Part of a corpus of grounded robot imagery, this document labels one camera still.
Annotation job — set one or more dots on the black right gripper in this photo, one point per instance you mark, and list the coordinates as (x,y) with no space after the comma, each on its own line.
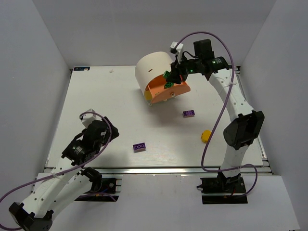
(178,70)

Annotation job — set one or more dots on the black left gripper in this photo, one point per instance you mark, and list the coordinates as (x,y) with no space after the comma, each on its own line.
(110,127)

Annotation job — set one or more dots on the small green lego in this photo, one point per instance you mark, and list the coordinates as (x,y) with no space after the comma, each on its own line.
(166,74)

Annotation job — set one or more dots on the large green lego brick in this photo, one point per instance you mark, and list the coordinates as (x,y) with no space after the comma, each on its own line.
(168,85)

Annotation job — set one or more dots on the orange drawer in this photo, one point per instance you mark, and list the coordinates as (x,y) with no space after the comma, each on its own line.
(155,92)

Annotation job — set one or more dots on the yellow rounded lego brick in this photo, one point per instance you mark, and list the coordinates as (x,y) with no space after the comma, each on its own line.
(205,136)

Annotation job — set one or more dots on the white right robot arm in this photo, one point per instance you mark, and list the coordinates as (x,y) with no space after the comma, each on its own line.
(245,122)

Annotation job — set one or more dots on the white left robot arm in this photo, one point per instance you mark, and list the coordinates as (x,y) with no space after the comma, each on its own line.
(69,180)

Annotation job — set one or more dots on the white round drawer cabinet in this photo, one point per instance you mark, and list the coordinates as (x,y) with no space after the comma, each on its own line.
(151,66)

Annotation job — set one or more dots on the purple lego brick studs up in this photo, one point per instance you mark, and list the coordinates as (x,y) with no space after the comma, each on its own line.
(188,113)

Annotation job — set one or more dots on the purple lego brick underside up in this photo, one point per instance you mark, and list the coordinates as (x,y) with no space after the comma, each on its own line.
(139,147)

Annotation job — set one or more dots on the blue label sticker left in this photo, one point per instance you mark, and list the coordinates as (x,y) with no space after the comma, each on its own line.
(81,68)

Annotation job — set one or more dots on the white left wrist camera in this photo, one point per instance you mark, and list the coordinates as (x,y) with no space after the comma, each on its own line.
(88,118)

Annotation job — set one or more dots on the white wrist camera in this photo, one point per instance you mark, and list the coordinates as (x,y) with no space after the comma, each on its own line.
(177,50)
(88,118)

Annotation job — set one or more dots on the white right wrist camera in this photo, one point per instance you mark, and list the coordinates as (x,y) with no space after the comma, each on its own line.
(177,50)

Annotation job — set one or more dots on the aluminium table edge rail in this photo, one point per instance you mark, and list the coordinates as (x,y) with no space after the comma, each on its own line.
(261,170)

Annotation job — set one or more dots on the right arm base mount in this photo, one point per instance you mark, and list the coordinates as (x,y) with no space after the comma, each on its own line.
(223,191)

